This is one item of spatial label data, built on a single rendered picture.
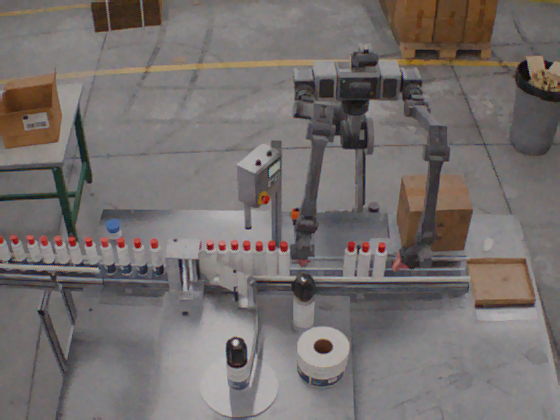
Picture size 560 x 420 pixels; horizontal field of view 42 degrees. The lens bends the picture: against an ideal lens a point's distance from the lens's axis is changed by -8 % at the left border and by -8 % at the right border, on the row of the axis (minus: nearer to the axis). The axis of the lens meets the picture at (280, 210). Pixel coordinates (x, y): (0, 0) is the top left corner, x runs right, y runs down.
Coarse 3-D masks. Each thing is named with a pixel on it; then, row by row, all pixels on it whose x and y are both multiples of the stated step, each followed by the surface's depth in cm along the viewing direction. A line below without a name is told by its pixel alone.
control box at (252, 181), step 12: (264, 144) 315; (252, 156) 309; (264, 156) 309; (276, 156) 310; (240, 168) 306; (252, 168) 304; (264, 168) 305; (240, 180) 310; (252, 180) 305; (264, 180) 309; (240, 192) 315; (252, 192) 310; (264, 192) 313; (252, 204) 314
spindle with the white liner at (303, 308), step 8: (296, 280) 303; (304, 280) 301; (312, 280) 302; (296, 288) 303; (304, 288) 301; (312, 288) 303; (296, 296) 307; (304, 296) 304; (312, 296) 309; (296, 304) 309; (304, 304) 307; (312, 304) 309; (296, 312) 312; (304, 312) 310; (312, 312) 313; (296, 320) 315; (304, 320) 314; (312, 320) 317; (296, 328) 319; (304, 328) 317
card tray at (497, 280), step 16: (480, 272) 350; (496, 272) 349; (512, 272) 349; (528, 272) 346; (480, 288) 342; (496, 288) 342; (512, 288) 342; (528, 288) 342; (480, 304) 335; (496, 304) 335
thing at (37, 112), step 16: (16, 80) 439; (32, 80) 436; (48, 80) 435; (16, 96) 434; (32, 96) 436; (48, 96) 438; (0, 112) 418; (16, 112) 410; (32, 112) 413; (48, 112) 415; (0, 128) 416; (16, 128) 419; (32, 128) 421; (48, 128) 423; (16, 144) 426; (32, 144) 428
